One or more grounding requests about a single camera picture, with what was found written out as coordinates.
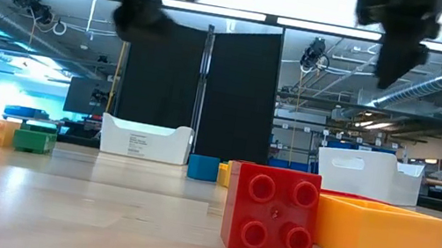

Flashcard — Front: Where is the blue storage bin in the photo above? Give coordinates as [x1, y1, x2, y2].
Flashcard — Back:
[3, 102, 52, 122]

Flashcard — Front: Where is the small blue block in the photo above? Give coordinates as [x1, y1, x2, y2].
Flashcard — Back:
[185, 152, 222, 184]

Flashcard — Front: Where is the black partition panel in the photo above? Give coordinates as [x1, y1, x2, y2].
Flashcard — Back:
[111, 16, 211, 156]
[192, 22, 288, 168]

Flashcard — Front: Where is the metal shelving rack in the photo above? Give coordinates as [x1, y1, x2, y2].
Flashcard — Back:
[266, 91, 332, 176]

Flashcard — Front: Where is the long LED light strip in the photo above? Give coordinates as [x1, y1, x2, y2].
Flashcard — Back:
[105, 0, 442, 54]

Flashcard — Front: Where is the black monitor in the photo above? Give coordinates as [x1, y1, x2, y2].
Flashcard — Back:
[62, 74, 120, 120]

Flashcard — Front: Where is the long red block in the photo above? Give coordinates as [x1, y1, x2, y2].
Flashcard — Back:
[318, 187, 392, 207]

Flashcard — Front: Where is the small red block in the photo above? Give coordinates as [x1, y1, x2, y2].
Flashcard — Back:
[217, 159, 325, 248]

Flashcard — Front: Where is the long green block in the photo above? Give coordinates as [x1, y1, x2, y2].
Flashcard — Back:
[11, 127, 58, 158]

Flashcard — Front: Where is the white bin with paper label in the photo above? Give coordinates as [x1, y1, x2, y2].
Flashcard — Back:
[96, 112, 197, 168]

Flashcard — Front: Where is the yellow cable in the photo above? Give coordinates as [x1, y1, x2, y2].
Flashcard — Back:
[105, 40, 127, 115]

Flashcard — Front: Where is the silver ventilation duct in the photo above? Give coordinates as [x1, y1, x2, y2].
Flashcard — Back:
[0, 0, 102, 77]
[328, 38, 442, 137]

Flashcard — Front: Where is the white bin with handle cutout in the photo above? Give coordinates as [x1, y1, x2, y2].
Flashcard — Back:
[311, 142, 427, 210]

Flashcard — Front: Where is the small yellow-orange block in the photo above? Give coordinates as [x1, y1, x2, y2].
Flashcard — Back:
[310, 191, 442, 248]

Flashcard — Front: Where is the narrow green block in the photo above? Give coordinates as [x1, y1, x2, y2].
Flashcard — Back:
[19, 121, 59, 136]

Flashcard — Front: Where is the long yellow block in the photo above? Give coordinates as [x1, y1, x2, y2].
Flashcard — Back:
[215, 161, 230, 187]

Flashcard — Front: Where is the black hanging camera rig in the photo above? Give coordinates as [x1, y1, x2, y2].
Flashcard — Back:
[8, 0, 57, 27]
[299, 34, 334, 73]

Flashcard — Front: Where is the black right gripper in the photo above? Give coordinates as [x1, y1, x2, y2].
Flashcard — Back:
[342, 0, 442, 98]

